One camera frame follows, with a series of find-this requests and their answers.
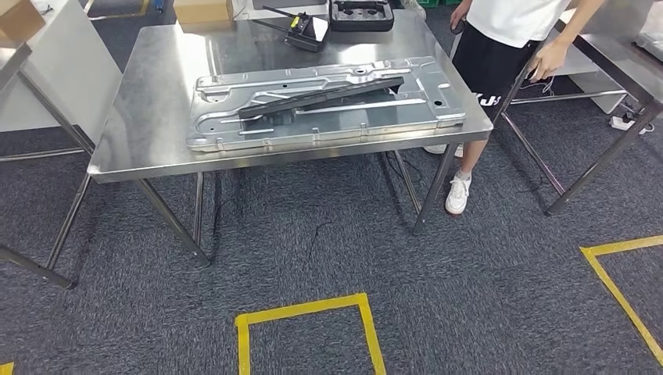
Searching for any white equipment box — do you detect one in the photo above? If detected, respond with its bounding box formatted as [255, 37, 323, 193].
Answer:
[231, 0, 331, 23]

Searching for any black foam case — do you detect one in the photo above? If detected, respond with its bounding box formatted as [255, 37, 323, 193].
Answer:
[329, 0, 396, 33]

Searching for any white cabinet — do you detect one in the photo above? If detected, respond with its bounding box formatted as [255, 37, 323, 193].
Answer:
[549, 45, 631, 116]
[0, 0, 124, 134]

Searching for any white power strip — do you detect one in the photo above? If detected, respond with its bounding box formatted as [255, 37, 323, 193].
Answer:
[608, 114, 656, 137]

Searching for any black device yellow label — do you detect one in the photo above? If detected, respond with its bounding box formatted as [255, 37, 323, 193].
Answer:
[252, 5, 331, 53]

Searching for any person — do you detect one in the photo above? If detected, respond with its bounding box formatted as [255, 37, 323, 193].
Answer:
[423, 0, 607, 217]

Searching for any stamped sheet metal panel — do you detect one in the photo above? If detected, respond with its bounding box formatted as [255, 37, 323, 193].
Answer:
[186, 55, 468, 154]

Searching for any white work glove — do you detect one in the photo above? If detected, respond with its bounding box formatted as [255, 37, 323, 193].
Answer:
[401, 0, 428, 20]

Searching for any grey metal sheet panel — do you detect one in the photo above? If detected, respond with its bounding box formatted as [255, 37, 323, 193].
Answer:
[634, 30, 663, 64]

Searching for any black plastic panel part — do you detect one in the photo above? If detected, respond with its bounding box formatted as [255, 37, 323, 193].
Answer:
[237, 75, 406, 130]

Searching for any stainless steel workbench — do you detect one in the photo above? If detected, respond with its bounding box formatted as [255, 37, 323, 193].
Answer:
[87, 9, 494, 263]

